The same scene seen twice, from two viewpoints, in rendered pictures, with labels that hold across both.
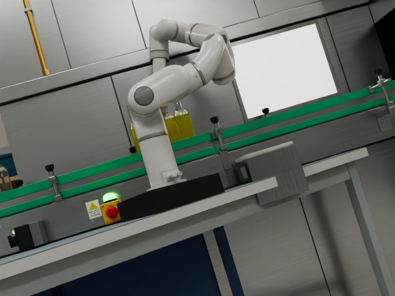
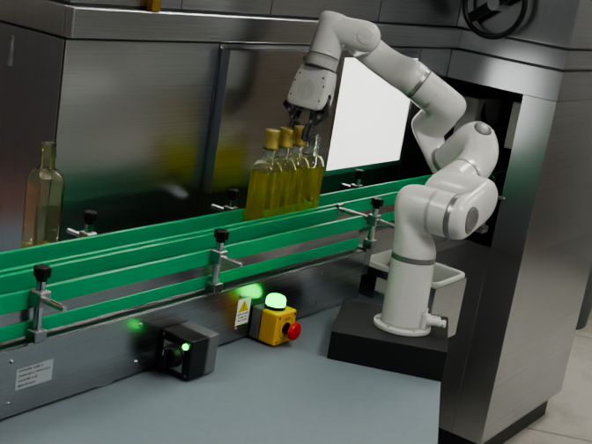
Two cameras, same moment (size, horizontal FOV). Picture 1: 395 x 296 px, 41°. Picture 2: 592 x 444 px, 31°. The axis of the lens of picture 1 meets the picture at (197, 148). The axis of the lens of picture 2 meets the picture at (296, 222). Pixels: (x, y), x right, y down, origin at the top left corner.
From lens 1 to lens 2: 217 cm
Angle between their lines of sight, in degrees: 53
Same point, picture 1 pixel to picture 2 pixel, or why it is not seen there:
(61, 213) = (210, 313)
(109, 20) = not seen: outside the picture
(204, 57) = (486, 165)
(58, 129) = (130, 114)
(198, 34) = (437, 94)
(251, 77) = (349, 111)
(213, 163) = (357, 263)
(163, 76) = (488, 197)
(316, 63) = (399, 113)
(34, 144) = (92, 132)
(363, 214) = not seen: hidden behind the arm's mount
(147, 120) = (425, 234)
